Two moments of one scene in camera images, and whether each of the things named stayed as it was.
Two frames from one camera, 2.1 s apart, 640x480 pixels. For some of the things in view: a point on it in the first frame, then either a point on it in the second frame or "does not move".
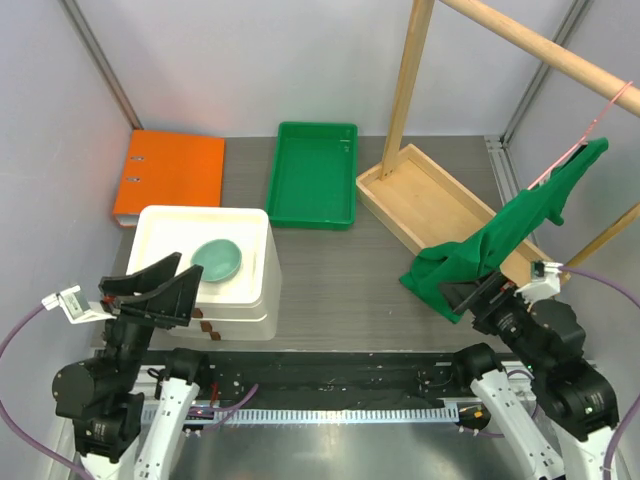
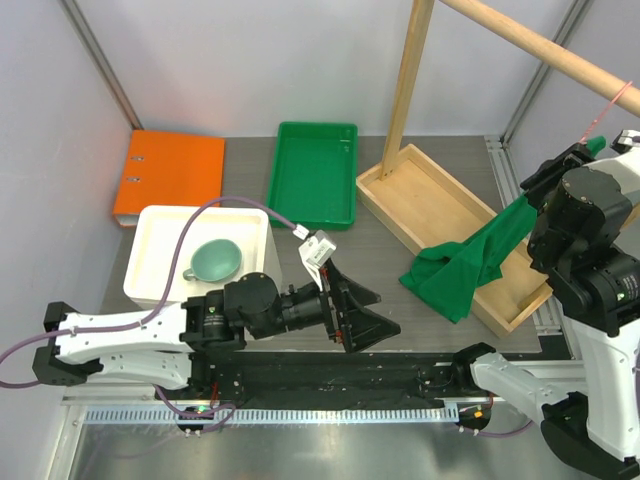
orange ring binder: (169, 170) does not move
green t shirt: (483, 249) does not move
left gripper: (171, 302) to (363, 326)
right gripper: (497, 290) to (547, 170)
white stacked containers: (239, 296) does not move
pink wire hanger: (592, 126) does not move
